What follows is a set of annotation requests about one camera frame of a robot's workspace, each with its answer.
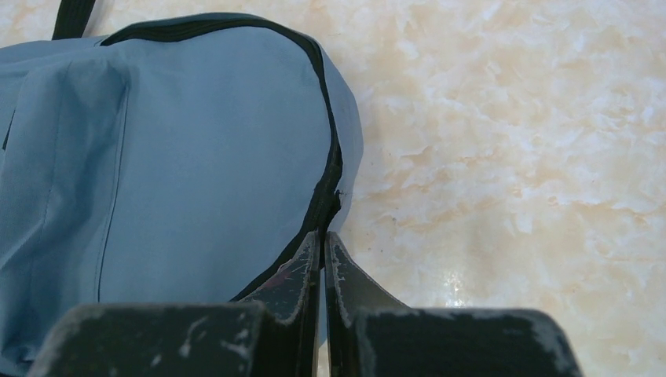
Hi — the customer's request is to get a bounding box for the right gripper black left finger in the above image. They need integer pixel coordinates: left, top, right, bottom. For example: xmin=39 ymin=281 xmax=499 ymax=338
xmin=29 ymin=232 xmax=320 ymax=376

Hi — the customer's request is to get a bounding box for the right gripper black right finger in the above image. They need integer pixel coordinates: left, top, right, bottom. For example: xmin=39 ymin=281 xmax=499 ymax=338
xmin=324 ymin=232 xmax=582 ymax=376

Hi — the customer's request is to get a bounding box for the blue grey student backpack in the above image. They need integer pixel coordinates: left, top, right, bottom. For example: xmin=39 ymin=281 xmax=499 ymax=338
xmin=1 ymin=1 xmax=363 ymax=376

